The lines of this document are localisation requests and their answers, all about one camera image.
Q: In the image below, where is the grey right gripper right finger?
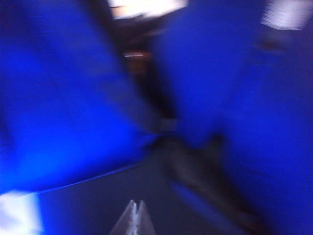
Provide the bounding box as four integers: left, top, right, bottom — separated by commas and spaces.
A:
135, 200, 156, 235

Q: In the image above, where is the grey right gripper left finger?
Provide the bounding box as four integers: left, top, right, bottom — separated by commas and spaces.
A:
110, 200, 137, 235

